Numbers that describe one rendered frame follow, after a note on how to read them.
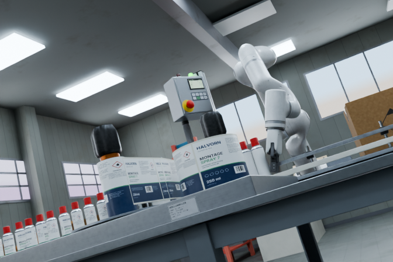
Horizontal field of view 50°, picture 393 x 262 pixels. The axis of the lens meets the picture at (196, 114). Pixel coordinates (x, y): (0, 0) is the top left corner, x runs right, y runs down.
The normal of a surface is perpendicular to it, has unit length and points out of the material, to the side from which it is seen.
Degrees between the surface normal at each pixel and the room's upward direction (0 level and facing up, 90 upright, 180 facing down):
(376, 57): 90
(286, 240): 90
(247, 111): 90
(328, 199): 90
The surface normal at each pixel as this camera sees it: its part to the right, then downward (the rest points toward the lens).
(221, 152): 0.29, -0.33
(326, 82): -0.36, -0.14
